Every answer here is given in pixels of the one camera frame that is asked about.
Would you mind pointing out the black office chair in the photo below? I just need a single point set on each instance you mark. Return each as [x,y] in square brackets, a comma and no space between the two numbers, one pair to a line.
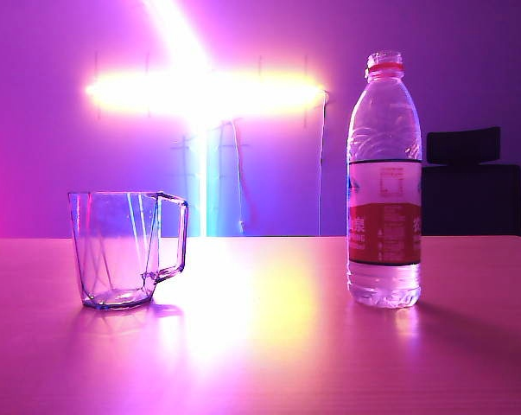
[472,199]

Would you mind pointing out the clear red-label water bottle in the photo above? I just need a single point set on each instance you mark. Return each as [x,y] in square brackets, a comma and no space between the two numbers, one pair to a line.
[383,233]

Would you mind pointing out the diagonal glowing light strip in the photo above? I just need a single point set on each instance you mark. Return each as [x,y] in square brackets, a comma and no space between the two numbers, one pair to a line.
[178,30]

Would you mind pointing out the clear angular plastic mug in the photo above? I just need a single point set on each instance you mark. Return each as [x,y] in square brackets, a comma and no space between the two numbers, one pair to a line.
[113,268]

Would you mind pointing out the horizontal glowing light bar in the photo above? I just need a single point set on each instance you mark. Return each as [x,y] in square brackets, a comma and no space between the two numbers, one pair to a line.
[199,93]

